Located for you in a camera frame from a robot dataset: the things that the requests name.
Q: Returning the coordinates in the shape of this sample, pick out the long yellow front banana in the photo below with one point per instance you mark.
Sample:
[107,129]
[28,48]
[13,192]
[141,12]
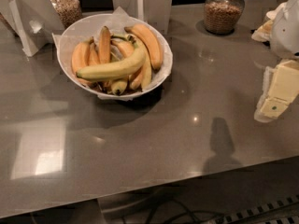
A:
[108,71]

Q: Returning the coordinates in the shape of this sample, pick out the orange banana at left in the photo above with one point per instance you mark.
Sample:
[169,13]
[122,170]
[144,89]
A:
[81,55]

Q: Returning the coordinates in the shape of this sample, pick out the upright orange middle banana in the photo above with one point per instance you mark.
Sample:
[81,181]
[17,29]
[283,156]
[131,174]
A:
[104,45]

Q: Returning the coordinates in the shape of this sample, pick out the orange banana at right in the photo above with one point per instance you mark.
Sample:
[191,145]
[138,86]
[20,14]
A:
[151,42]

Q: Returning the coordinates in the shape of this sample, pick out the glass jar of grains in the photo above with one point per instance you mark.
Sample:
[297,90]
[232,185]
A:
[221,16]
[69,11]

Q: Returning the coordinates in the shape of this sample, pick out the white bowl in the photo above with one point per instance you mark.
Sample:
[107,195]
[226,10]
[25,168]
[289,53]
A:
[90,27]

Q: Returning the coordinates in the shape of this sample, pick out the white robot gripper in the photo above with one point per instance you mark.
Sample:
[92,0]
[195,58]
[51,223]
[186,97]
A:
[286,32]

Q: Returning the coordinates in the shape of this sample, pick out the white folded card stand left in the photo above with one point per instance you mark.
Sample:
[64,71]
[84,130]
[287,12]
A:
[35,21]

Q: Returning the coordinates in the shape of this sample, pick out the yellow banana under front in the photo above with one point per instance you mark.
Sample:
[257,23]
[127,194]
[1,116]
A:
[142,78]

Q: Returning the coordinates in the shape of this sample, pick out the glass jar of grains left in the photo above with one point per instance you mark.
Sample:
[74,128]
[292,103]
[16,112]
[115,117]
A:
[69,11]

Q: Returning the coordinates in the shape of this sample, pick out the striped floor grate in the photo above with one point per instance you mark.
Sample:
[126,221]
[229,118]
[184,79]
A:
[283,211]

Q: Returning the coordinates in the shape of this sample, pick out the white paper bowl liner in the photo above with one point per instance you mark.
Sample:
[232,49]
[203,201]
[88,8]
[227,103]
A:
[118,19]

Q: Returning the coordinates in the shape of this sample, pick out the white folded card stand middle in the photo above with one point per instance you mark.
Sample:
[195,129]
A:
[155,12]

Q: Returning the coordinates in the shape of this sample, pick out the glass jar of grains right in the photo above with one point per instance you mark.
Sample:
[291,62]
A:
[221,16]

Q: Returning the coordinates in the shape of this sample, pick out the white folded card stand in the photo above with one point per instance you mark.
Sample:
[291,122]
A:
[35,21]
[155,12]

